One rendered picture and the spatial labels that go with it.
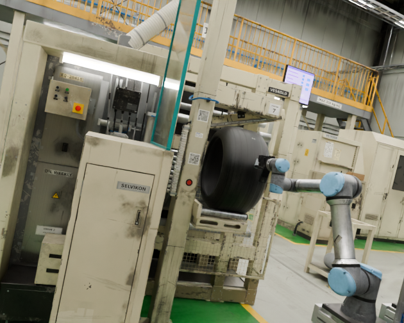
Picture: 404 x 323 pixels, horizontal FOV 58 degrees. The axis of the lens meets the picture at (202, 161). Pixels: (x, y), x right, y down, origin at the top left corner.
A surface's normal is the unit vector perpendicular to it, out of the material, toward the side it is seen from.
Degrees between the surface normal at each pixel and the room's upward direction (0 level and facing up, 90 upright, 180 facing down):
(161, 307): 90
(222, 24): 90
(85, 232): 90
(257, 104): 90
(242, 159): 72
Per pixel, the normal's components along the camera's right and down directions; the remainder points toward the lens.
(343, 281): -0.82, -0.02
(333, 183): -0.82, -0.27
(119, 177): 0.27, 0.11
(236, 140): 0.07, -0.63
